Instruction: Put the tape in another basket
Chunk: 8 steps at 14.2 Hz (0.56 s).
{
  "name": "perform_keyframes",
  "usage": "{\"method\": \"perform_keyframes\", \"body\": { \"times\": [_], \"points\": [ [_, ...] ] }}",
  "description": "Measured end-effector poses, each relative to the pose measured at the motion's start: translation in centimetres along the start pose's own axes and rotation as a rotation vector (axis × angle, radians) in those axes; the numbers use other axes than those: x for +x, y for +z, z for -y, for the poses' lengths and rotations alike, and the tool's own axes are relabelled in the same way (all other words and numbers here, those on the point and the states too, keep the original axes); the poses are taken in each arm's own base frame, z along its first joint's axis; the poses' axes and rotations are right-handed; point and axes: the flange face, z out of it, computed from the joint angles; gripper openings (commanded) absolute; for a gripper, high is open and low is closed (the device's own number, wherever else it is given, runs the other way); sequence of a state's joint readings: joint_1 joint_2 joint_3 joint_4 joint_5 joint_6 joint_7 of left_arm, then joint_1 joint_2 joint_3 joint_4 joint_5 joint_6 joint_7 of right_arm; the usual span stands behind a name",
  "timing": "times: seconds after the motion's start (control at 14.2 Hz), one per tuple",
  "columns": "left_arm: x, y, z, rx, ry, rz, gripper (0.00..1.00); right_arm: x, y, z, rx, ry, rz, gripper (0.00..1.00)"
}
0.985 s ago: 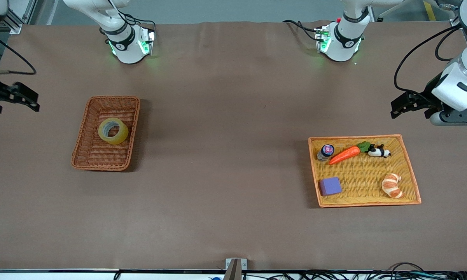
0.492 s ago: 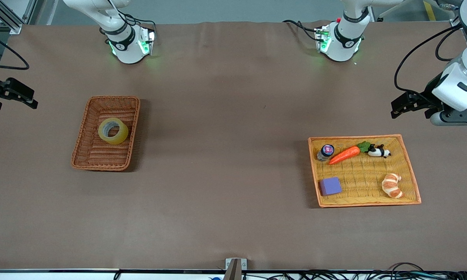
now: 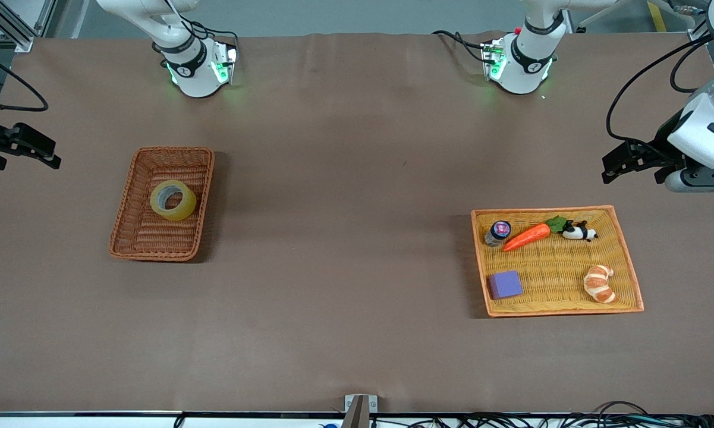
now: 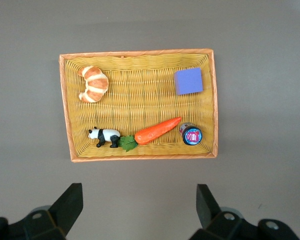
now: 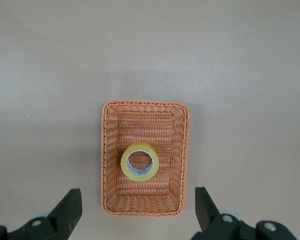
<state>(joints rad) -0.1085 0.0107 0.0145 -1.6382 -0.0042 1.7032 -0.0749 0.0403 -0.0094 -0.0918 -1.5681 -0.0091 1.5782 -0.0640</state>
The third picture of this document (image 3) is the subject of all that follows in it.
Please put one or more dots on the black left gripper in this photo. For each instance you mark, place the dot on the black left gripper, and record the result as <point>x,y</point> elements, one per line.
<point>660,152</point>

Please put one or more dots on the orange toy carrot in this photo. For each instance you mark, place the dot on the orange toy carrot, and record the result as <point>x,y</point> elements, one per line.
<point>526,238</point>

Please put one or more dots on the orange yellow wicker basket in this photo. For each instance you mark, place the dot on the orange yellow wicker basket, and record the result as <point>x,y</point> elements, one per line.
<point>547,273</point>

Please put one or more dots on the aluminium frame profile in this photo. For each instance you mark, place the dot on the aluminium frame profile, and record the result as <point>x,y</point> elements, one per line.
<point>21,27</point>

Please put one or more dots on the black white toy panda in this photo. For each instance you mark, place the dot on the black white toy panda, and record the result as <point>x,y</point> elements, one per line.
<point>578,232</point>

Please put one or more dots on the brown wicker basket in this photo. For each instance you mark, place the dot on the brown wicker basket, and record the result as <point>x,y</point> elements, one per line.
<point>142,238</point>

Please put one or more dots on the metal table edge bracket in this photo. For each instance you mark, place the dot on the metal table edge bracket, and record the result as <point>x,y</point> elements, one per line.
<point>373,403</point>

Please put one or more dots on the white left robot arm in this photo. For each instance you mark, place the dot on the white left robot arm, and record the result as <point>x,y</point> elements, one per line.
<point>532,59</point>

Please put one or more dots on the purple block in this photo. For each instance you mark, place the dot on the purple block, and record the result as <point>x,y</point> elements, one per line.
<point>505,285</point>

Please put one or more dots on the toy croissant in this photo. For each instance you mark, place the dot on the toy croissant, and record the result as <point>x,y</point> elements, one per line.
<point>599,285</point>

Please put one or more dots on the small jar blue lid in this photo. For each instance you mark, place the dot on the small jar blue lid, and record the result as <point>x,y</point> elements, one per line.
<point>499,230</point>

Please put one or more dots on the yellow tape roll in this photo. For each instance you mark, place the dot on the yellow tape roll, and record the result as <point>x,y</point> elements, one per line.
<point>181,211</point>

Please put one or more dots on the grey brown wedge bar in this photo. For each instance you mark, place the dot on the grey brown wedge bar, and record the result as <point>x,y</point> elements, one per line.
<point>356,413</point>

